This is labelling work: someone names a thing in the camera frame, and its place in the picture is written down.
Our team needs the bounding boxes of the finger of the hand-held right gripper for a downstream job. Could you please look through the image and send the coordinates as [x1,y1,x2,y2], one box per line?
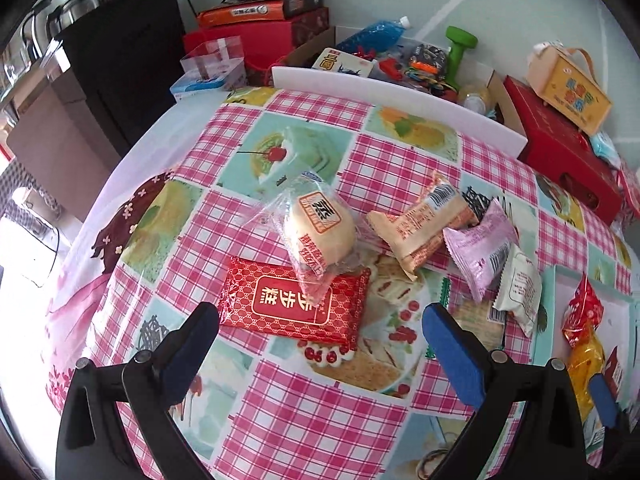
[587,372,640,471]

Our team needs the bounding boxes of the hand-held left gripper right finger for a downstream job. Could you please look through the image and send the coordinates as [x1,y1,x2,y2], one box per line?
[422,302,586,480]

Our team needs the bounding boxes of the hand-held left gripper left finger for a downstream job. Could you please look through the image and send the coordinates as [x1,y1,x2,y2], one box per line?
[56,301,221,480]

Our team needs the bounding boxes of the yellow cake packet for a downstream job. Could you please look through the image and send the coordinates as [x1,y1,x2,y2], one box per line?
[567,327,608,441]

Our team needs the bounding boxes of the teal rimmed white tray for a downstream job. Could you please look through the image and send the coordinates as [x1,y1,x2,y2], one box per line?
[532,265,640,461]

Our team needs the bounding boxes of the red flower print packet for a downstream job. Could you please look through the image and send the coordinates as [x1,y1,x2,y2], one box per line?
[562,274,606,348]

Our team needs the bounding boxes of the small white snack packet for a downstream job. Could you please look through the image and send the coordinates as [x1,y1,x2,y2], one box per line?
[492,244,543,337]

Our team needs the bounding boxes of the pink snack packet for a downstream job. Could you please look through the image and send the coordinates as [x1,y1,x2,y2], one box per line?
[442,197,521,303]

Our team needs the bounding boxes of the red patterned cake packet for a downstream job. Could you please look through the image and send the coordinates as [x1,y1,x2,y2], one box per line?
[217,256,372,346]

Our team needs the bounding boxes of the beige snack packet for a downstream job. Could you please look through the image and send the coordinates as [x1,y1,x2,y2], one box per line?
[366,170,481,281]

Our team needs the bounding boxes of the steamed cake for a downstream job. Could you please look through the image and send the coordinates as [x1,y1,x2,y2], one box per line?
[239,171,373,306]

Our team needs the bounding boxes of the pink checked tablecloth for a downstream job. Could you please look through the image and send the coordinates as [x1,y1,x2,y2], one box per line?
[87,87,640,480]

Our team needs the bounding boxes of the cartoon printed bed sheet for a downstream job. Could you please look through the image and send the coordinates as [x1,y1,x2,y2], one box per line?
[45,105,221,411]

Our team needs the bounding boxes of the red patterned tin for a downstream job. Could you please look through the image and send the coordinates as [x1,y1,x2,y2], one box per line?
[615,160,640,226]

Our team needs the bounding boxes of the large red gift box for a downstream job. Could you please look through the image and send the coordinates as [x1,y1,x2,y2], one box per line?
[502,75,626,226]

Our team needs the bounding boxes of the large brown cardboard box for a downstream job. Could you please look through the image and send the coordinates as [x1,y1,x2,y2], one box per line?
[7,67,126,221]

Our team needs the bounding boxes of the blue white wipes pack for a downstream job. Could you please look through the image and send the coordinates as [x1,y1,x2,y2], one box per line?
[590,130,623,168]

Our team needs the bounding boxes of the small plastic jar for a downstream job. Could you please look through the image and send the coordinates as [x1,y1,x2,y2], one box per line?
[457,82,496,113]

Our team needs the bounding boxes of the blue tissue box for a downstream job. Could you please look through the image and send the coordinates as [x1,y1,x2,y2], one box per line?
[170,71,247,106]

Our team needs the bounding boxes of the pile of colourful toys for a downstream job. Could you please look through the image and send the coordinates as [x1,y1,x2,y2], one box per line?
[377,42,458,96]

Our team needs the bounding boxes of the green dumbbell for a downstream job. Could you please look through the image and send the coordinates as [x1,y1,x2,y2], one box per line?
[445,26,482,83]

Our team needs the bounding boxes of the clear plastic box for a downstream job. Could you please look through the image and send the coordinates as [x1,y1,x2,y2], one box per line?
[180,35,247,86]

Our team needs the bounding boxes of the white yellow card box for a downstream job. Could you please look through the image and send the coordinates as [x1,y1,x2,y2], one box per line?
[312,47,378,78]

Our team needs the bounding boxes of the black cabinet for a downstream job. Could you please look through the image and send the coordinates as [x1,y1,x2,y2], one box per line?
[55,0,188,146]

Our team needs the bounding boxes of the blue water bottle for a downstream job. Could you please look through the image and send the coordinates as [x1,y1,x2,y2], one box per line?
[336,16,413,56]

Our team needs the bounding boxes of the cardboard toy box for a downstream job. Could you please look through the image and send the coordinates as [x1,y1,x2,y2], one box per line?
[272,25,516,126]

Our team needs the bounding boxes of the plain red box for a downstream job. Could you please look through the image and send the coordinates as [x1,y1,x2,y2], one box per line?
[182,21,296,86]

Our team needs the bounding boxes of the dark red patterned box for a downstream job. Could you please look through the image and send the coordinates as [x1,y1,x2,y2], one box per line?
[290,7,331,48]

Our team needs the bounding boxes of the steel kettle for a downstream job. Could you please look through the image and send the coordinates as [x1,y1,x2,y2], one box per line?
[47,0,101,36]

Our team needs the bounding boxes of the dark flat box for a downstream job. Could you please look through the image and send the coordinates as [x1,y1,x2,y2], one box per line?
[282,0,323,17]

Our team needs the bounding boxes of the yellow gift box with handle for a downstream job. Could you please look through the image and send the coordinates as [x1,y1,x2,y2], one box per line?
[526,40,613,136]

